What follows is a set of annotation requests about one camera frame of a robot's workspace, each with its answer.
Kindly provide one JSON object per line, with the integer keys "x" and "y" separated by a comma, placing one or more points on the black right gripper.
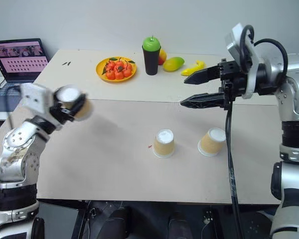
{"x": 230, "y": 77}

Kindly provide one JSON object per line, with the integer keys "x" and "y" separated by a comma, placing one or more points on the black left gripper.
{"x": 61, "y": 115}

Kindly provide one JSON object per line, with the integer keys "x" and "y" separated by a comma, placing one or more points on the tan ribbed paper cup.
{"x": 211, "y": 143}
{"x": 163, "y": 145}
{"x": 68, "y": 94}

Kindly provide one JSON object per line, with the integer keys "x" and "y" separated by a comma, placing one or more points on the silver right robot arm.
{"x": 294, "y": 107}

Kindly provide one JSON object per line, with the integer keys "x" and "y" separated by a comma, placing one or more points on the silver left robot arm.
{"x": 17, "y": 149}

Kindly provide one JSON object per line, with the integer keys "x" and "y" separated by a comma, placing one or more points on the yellow toy banana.
{"x": 193, "y": 68}

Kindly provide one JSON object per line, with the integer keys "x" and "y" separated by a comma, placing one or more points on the yellow green toy mango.
{"x": 173, "y": 64}

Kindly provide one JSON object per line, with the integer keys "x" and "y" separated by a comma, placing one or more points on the yellow round plate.
{"x": 102, "y": 74}

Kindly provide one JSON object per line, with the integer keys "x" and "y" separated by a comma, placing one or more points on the red yellow toy peach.
{"x": 162, "y": 57}

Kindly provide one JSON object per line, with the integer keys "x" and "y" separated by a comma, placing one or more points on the small orange toy fruit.
{"x": 111, "y": 65}
{"x": 119, "y": 64}
{"x": 110, "y": 74}
{"x": 127, "y": 73}
{"x": 119, "y": 75}
{"x": 127, "y": 66}

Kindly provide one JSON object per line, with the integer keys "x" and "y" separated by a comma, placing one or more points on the tall black cup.
{"x": 152, "y": 62}

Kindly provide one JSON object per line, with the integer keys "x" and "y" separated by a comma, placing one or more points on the open laptop computer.
{"x": 17, "y": 62}

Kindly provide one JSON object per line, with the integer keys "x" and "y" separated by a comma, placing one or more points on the green toy apple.
{"x": 151, "y": 44}

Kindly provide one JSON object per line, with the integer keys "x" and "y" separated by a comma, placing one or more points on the dark rounded shape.
{"x": 178, "y": 225}
{"x": 115, "y": 221}

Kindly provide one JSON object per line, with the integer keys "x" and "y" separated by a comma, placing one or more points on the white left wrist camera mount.
{"x": 36, "y": 98}

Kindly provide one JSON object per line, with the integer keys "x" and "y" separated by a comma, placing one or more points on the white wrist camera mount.
{"x": 241, "y": 47}
{"x": 36, "y": 98}

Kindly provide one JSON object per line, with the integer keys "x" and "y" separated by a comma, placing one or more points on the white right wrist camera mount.
{"x": 241, "y": 47}

